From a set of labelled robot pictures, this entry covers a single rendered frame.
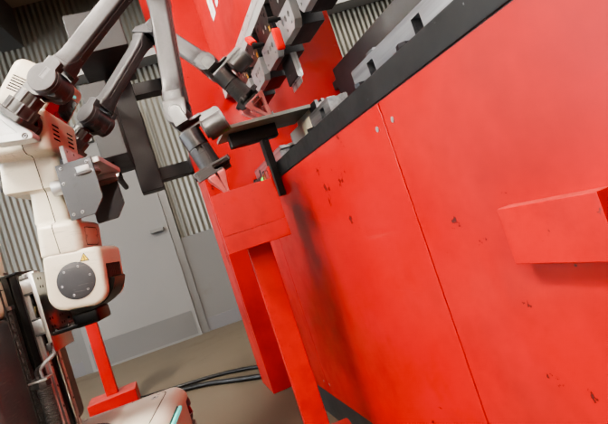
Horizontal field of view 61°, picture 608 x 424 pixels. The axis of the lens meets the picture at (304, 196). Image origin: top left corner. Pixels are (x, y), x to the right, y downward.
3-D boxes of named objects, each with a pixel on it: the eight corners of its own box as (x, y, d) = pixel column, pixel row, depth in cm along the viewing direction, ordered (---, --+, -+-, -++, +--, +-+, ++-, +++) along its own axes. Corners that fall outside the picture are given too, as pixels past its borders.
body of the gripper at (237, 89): (253, 98, 163) (235, 82, 162) (259, 87, 153) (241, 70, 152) (239, 112, 161) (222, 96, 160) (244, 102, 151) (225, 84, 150)
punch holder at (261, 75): (257, 93, 188) (242, 51, 189) (279, 88, 191) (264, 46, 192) (265, 79, 174) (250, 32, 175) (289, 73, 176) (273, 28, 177)
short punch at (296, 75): (291, 93, 165) (282, 65, 165) (297, 91, 166) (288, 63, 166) (299, 82, 155) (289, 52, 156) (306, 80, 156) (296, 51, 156)
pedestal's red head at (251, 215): (228, 254, 145) (208, 193, 146) (281, 236, 148) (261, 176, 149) (229, 255, 126) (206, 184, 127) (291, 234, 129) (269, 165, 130)
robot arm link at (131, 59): (154, 35, 196) (136, 16, 188) (178, 36, 188) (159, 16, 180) (94, 136, 184) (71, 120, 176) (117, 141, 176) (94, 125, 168)
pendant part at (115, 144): (114, 175, 280) (94, 113, 281) (137, 169, 283) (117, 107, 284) (100, 159, 236) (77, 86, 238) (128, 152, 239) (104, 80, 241)
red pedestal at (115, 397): (98, 419, 289) (53, 277, 293) (142, 400, 296) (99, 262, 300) (93, 429, 270) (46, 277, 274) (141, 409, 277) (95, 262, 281)
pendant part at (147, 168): (128, 201, 287) (81, 57, 291) (172, 187, 293) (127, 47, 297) (115, 188, 238) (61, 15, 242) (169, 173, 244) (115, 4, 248)
